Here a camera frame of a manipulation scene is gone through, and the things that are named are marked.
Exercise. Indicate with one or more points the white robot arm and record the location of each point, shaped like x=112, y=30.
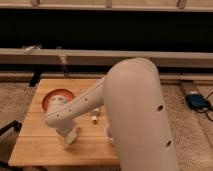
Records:
x=132, y=97

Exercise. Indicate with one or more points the black power adapter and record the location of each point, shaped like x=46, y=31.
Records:
x=197, y=101

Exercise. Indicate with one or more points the black chair leg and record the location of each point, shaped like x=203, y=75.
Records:
x=14, y=124

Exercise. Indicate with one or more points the white sponge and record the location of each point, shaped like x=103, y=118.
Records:
x=71, y=137

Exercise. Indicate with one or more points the white tube bottle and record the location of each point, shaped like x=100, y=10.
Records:
x=94, y=115

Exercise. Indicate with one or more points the orange ceramic bowl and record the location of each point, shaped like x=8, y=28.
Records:
x=57, y=97

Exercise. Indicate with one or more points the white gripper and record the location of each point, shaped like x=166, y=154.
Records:
x=62, y=133

